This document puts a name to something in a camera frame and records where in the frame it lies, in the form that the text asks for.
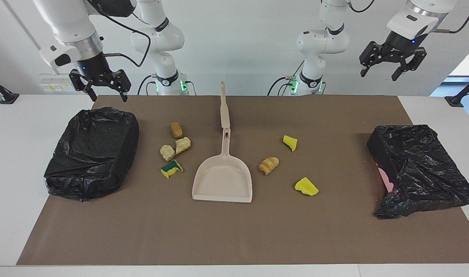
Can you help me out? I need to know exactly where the white wall cable conduit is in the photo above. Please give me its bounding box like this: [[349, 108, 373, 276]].
[[3, 0, 42, 50]]

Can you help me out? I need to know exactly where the crumpled black trash bag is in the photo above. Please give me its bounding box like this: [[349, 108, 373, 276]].
[[367, 124, 469, 220]]

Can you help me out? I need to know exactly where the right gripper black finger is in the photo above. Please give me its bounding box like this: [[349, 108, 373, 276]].
[[70, 71, 96, 102], [112, 69, 132, 101]]

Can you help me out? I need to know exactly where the open bin with black bag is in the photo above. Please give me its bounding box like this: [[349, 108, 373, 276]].
[[44, 107, 140, 202]]

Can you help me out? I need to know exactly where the pink bin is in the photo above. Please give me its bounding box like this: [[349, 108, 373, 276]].
[[377, 164, 395, 193]]

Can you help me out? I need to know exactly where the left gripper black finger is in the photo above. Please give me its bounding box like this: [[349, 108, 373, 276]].
[[391, 47, 427, 81], [359, 40, 387, 77]]

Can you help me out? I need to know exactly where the beige handled brush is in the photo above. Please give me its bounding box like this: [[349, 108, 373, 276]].
[[219, 81, 231, 129]]

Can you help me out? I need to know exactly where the pale yellow foam chunk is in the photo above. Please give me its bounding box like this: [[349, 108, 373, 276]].
[[160, 145, 176, 162], [175, 137, 191, 155]]

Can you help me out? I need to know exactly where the large yellow sponge piece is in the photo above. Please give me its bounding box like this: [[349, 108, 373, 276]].
[[294, 177, 319, 197]]

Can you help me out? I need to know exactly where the white wall outlet strip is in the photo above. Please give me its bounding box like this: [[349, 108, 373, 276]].
[[39, 73, 75, 93]]

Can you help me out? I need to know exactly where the beige plastic dustpan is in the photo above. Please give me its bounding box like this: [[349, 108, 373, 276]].
[[192, 127, 253, 203]]

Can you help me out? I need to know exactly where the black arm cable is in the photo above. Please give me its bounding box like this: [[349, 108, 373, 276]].
[[346, 0, 469, 34], [87, 0, 152, 68]]

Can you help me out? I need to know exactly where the orange striped sponge piece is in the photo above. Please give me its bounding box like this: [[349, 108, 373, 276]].
[[259, 157, 280, 176]]

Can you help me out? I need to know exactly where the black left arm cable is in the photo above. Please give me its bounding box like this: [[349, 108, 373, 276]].
[[346, 0, 469, 34]]

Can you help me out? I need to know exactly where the brown table mat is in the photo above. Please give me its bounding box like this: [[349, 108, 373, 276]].
[[16, 95, 469, 266]]

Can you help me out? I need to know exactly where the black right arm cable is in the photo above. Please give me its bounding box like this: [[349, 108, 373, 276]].
[[87, 0, 152, 68]]

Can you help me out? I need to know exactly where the green and yellow sponge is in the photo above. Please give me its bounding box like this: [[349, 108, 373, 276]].
[[160, 160, 184, 179]]

